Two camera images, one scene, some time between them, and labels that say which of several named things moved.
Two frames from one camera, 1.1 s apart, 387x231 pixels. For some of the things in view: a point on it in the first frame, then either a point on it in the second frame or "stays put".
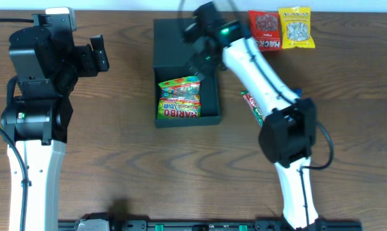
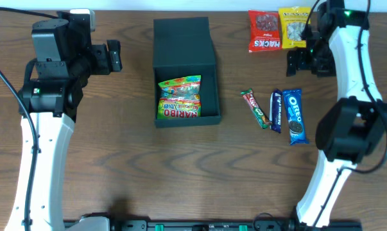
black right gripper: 197,63 -> 301,61
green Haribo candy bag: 180,99 stays put
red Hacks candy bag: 266,29 stays put
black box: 172,59 stays put
